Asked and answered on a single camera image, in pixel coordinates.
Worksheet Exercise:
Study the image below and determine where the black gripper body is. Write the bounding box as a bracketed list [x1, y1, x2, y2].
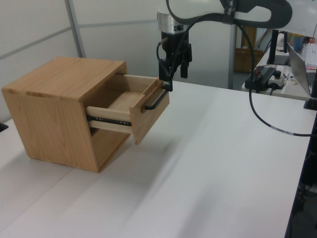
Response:
[160, 31, 193, 63]

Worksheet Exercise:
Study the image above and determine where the wooden drawer with black handle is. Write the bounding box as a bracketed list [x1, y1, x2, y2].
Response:
[85, 73, 171, 146]

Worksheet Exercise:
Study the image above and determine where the brown cardboard box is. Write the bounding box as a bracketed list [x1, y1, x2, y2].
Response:
[233, 46, 266, 74]

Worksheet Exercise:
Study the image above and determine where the black electronics box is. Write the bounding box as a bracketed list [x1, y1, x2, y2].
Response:
[244, 65, 277, 92]

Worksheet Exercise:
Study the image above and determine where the black monitor stand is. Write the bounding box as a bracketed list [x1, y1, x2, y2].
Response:
[266, 29, 292, 66]

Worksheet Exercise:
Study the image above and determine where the emergency stop button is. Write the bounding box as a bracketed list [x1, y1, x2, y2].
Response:
[268, 70, 284, 90]

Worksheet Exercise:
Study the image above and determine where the grey side desk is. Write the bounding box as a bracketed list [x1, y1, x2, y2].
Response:
[241, 44, 317, 102]

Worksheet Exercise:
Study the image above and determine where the silver open laptop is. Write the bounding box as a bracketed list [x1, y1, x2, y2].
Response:
[286, 43, 317, 96]

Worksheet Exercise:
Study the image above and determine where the teal and yellow cup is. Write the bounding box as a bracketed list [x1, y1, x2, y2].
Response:
[292, 33, 304, 52]

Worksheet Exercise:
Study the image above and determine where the wooden cabinet shell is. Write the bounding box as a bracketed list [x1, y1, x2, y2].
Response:
[1, 56, 132, 174]

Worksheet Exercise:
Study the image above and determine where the black monitor pole clamp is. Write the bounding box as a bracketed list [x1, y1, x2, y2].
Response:
[303, 66, 317, 111]

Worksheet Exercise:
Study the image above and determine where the grey partition post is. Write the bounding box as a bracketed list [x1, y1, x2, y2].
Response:
[66, 0, 86, 59]

